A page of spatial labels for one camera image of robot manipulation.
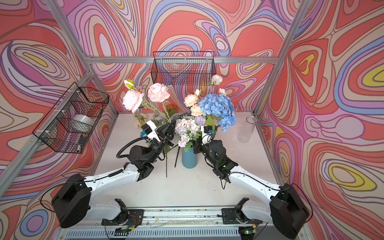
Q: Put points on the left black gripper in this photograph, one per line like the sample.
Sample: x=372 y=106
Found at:
x=167 y=131

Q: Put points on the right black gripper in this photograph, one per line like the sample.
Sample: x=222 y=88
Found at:
x=197 y=146

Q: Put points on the pink purple mixed bouquet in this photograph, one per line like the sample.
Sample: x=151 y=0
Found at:
x=189 y=130

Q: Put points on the teal ceramic vase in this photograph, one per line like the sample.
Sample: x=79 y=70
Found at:
x=189 y=158

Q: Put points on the pale pink blue rose bouquet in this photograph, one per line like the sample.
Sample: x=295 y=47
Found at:
x=142 y=118

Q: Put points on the clear glass vase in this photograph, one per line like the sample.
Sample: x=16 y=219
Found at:
x=246 y=131

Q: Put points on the peach rose leafy stem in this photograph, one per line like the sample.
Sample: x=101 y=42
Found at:
x=191 y=101

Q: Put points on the light blue hydrangea stem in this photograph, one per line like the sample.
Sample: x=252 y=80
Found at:
x=220 y=108

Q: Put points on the large pink peony stem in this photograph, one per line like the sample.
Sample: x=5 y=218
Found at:
x=154 y=98

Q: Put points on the white poppy flower stem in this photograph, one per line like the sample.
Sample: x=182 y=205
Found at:
x=216 y=80

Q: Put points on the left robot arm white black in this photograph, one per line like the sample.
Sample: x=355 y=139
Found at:
x=73 y=202

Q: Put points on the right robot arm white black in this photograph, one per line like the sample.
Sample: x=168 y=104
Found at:
x=281 y=205

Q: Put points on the red protea flower stem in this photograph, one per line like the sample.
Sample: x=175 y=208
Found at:
x=170 y=111

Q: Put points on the small black device in basket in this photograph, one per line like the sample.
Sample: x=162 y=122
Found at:
x=81 y=144

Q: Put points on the white tape roll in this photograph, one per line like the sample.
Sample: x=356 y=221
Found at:
x=81 y=123

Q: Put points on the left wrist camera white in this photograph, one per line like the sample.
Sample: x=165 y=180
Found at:
x=149 y=130

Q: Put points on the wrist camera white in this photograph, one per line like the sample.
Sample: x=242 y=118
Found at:
x=207 y=132
x=149 y=130

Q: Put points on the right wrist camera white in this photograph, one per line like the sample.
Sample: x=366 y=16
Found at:
x=207 y=132

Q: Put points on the black wire basket back wall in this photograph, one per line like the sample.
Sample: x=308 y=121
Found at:
x=183 y=68

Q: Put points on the black wire basket wall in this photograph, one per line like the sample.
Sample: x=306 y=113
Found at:
x=56 y=133
x=183 y=68

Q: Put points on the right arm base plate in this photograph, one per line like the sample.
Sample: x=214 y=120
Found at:
x=235 y=215

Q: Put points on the aluminium front rail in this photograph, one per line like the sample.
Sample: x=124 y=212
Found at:
x=191 y=216

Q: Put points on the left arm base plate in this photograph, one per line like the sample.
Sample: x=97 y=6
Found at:
x=126 y=217

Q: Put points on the black wire basket left wall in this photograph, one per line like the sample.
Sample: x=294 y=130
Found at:
x=56 y=133

